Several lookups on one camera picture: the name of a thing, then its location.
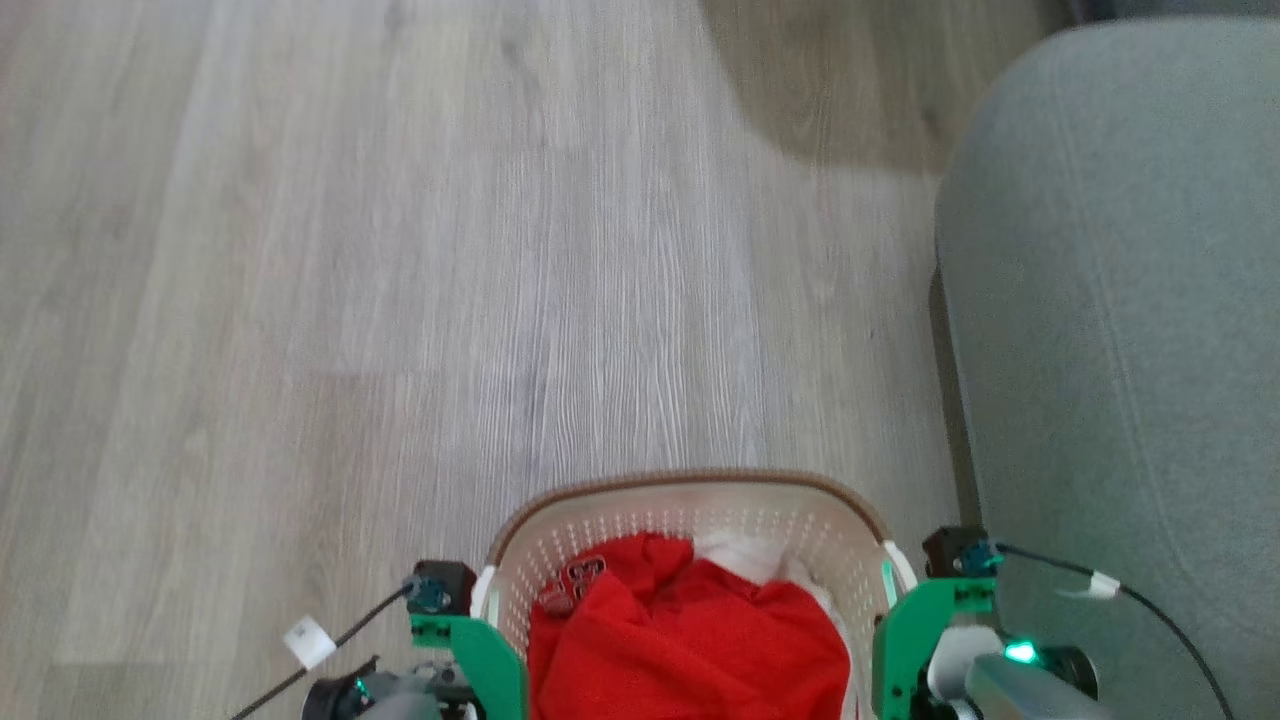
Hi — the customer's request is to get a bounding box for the beige laundry basket brown rim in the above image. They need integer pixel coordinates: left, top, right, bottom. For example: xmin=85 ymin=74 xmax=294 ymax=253
xmin=470 ymin=468 xmax=918 ymax=720

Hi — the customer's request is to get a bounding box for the white cable label tag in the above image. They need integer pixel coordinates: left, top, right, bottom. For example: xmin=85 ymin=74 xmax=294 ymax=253
xmin=284 ymin=616 xmax=338 ymax=670

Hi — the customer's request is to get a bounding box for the red garment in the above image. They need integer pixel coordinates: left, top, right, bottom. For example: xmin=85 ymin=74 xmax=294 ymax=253
xmin=527 ymin=531 xmax=853 ymax=720

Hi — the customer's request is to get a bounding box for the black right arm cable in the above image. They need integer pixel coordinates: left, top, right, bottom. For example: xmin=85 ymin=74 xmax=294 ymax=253
xmin=995 ymin=543 xmax=1237 ymax=720

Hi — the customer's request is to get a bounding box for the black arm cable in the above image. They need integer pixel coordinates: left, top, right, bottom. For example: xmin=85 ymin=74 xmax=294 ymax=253
xmin=995 ymin=543 xmax=1237 ymax=720
xmin=230 ymin=585 xmax=416 ymax=720

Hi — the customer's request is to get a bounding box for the grey-green fabric sofa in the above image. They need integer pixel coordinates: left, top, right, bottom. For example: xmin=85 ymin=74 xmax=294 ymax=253
xmin=932 ymin=14 xmax=1280 ymax=720

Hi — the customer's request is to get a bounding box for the white cable tape strip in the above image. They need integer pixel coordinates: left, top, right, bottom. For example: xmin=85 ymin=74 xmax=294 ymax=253
xmin=1058 ymin=571 xmax=1121 ymax=602

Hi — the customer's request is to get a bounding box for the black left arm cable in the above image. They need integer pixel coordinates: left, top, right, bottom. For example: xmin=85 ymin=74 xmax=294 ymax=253
xmin=230 ymin=585 xmax=416 ymax=720

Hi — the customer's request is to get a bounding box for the white garment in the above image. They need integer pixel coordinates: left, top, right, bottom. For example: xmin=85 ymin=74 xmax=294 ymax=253
xmin=692 ymin=533 xmax=858 ymax=701

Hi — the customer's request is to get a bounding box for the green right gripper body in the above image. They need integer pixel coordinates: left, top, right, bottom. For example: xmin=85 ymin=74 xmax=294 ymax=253
xmin=871 ymin=577 xmax=998 ymax=720

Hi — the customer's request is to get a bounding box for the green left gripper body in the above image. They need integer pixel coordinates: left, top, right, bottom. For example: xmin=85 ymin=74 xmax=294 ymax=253
xmin=409 ymin=614 xmax=529 ymax=720

